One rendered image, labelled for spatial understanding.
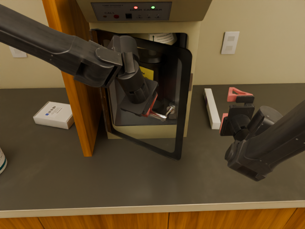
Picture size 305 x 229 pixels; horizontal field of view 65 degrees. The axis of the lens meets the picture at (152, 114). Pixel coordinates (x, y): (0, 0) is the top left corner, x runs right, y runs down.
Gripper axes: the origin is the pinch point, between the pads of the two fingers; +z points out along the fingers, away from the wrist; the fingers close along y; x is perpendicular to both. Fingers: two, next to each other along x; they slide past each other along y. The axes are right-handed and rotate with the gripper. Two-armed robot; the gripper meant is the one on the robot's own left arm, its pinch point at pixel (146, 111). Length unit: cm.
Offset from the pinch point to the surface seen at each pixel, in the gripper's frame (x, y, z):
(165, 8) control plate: 0.1, -19.9, -19.0
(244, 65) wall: 14, -63, 48
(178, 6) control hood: 3.0, -21.1, -19.2
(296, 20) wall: 31, -82, 32
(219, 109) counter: 12, -31, 44
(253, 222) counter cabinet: 39, 10, 45
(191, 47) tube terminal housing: 3.9, -24.1, -2.3
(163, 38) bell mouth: -4.8, -23.2, -4.7
